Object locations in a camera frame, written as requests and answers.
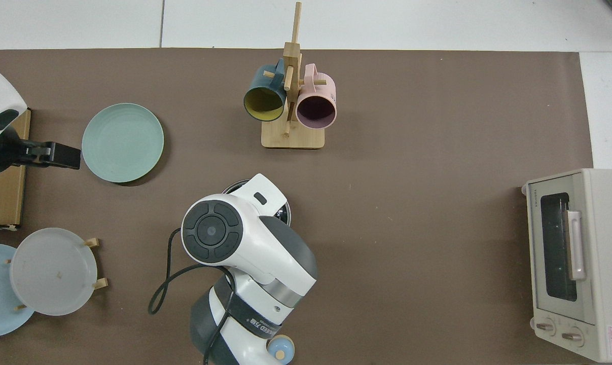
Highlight teal green plate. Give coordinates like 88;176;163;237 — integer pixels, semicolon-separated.
82;103;165;184

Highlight wooden plate rack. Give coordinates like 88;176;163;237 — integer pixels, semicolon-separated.
6;237;109;311

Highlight grey plate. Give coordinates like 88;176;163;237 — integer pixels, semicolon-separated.
9;228;98;316

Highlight dark teal cup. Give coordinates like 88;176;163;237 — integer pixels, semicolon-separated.
243;58;287;122

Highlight wooden cup stand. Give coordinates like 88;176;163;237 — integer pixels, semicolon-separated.
261;2;327;150

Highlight pink cup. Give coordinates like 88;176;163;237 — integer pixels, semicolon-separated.
295;63;337;129

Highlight brown table cloth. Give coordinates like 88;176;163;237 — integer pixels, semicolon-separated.
0;48;594;365

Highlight pale toaster oven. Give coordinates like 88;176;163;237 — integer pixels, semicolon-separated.
520;168;612;363

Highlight wire basket with wooden floor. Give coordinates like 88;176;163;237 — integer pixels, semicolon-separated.
0;108;32;231

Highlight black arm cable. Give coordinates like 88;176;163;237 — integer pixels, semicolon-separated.
149;228;236;365

